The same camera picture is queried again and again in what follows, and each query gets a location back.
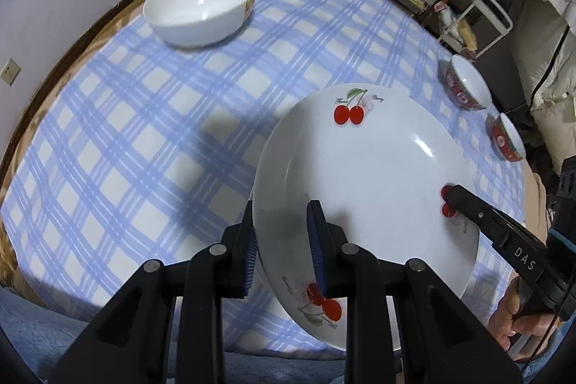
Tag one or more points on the cream padded duvet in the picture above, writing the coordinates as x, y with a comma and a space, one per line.
553, 105

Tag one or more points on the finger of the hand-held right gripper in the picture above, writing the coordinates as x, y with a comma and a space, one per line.
468, 204

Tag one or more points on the white cherry print plate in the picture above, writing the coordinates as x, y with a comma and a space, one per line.
373, 168

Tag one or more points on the small red patterned bowl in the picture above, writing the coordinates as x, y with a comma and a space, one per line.
510, 132

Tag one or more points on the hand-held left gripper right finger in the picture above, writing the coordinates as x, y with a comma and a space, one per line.
317, 258

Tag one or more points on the person's right hand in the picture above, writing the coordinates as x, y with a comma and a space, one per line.
504, 321

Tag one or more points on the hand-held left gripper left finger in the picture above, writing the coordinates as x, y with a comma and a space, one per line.
249, 271

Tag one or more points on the white power wall socket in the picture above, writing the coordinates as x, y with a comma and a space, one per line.
10, 71

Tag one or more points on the white rolling cart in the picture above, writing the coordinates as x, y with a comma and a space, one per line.
492, 13

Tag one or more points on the blue plaid tablecloth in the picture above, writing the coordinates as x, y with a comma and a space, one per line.
135, 163

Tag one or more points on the large white bowl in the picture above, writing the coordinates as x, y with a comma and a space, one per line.
198, 1

